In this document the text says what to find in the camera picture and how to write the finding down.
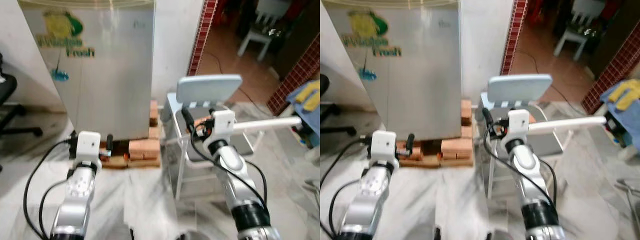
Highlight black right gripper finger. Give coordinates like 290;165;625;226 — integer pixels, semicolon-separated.
481;107;495;132
181;107;196;135

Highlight silver fridge door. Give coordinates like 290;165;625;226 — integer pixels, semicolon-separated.
17;0;156;141
324;0;463;141

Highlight white plastic armchair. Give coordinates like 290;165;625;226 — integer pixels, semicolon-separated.
477;74;608;201
161;74;304;201

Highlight blue cloth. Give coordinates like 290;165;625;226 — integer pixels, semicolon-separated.
286;80;321;149
600;79;640;146

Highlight black office chair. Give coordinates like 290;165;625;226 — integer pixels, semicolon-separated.
0;52;44;138
320;74;356;136

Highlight yellow glove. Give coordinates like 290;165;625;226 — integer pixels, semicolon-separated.
614;79;640;111
295;80;321;112

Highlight white plastic stool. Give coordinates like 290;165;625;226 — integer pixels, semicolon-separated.
237;0;292;62
552;0;607;62

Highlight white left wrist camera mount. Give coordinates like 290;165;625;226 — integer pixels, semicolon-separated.
74;130;104;168
372;130;400;168

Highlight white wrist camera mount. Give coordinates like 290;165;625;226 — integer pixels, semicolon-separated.
507;109;531;142
372;130;400;168
212;110;236;143
74;130;104;168

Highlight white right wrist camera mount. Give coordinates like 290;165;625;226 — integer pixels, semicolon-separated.
212;110;236;143
507;109;531;142

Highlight long black left arm cable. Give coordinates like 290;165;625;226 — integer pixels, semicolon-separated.
320;134;376;193
22;131;79;240

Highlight thin black floor cable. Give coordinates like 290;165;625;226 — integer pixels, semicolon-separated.
527;50;588;111
212;50;273;113

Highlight short black left arm cable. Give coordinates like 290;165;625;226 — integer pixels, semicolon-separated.
38;177;71;240
327;179;363;238

